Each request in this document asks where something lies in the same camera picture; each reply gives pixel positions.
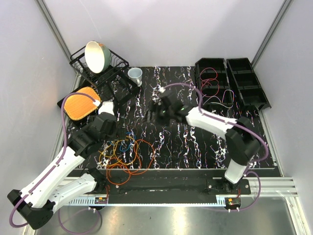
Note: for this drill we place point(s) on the black bin near left column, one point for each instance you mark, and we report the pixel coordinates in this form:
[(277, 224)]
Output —
[(214, 95)]

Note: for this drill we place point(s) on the aluminium rail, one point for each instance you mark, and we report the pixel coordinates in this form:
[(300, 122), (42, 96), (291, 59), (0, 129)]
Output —
[(276, 187)]

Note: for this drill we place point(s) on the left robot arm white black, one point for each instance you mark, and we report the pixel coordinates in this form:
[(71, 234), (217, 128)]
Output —
[(38, 201)]

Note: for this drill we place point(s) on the black wire dish rack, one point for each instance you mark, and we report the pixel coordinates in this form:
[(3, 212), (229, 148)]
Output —
[(112, 84)]

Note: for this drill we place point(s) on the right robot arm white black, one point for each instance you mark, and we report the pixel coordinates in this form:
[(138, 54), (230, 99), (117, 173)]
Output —
[(241, 143)]

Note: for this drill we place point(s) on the black bin middle right column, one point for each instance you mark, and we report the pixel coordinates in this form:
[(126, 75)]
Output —
[(248, 79)]

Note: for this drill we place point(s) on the cream green bowl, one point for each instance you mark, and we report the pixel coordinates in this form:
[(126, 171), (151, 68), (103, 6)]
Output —
[(97, 56)]

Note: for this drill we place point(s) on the black bin near right column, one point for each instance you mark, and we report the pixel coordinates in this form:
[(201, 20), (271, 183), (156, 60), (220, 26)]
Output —
[(253, 98)]

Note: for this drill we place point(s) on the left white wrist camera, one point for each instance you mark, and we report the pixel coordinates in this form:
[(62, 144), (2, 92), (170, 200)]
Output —
[(106, 107)]

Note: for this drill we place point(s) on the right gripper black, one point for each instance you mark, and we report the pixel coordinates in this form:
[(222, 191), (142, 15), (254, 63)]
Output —
[(154, 107)]

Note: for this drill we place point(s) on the black bin far left column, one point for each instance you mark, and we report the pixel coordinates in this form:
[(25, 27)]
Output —
[(216, 63)]

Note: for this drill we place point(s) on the black bin far right column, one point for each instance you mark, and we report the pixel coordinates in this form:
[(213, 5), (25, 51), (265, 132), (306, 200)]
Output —
[(239, 65)]

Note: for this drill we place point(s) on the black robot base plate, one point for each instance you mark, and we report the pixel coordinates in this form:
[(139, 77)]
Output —
[(176, 184)]

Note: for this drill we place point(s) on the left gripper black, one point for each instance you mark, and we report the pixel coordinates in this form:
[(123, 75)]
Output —
[(117, 133)]

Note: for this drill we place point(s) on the light blue cup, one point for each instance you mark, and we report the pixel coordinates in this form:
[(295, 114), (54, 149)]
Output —
[(135, 74)]

